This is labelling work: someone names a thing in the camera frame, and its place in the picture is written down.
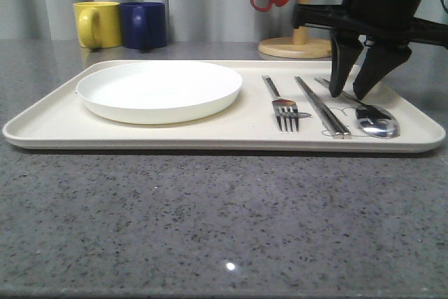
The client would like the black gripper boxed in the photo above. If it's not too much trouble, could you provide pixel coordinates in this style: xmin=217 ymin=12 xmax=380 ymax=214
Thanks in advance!
xmin=292 ymin=0 xmax=447 ymax=99

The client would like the silver spoon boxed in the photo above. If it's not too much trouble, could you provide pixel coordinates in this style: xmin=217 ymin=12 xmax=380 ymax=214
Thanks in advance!
xmin=314 ymin=77 xmax=401 ymax=139

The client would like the silver fork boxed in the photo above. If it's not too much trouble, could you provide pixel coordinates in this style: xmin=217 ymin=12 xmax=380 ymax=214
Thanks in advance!
xmin=262 ymin=75 xmax=300 ymax=133

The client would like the white round plate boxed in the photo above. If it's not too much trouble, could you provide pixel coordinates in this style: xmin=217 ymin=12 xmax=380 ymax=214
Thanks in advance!
xmin=76 ymin=60 xmax=243 ymax=125

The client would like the wooden mug tree stand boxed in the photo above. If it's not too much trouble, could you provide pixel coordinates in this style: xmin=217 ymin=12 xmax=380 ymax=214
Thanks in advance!
xmin=258 ymin=0 xmax=332 ymax=59

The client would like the cream rabbit print tray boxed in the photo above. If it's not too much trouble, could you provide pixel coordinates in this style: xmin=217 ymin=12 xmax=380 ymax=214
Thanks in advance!
xmin=3 ymin=60 xmax=446 ymax=153

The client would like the dark blue mug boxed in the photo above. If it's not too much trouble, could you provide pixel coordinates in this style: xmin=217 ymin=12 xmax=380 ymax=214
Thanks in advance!
xmin=118 ymin=1 xmax=168 ymax=50

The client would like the yellow mug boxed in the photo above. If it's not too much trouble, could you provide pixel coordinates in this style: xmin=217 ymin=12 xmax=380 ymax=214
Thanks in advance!
xmin=73 ymin=1 xmax=122 ymax=49

